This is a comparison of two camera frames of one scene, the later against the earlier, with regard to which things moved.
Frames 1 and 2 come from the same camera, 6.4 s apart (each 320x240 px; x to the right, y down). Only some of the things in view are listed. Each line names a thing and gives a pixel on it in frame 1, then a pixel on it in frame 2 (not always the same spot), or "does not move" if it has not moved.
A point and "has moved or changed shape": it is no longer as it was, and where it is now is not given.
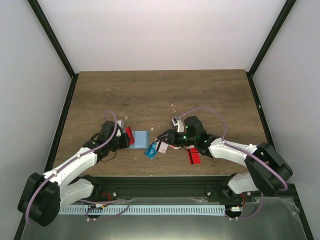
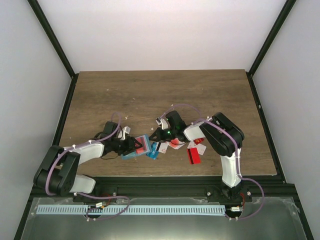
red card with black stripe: [131, 137] has moved or changed shape
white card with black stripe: [161, 147] does not move
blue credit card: [151, 152] does not move
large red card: [194, 156] does not move
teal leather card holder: [142, 138] has moved or changed shape
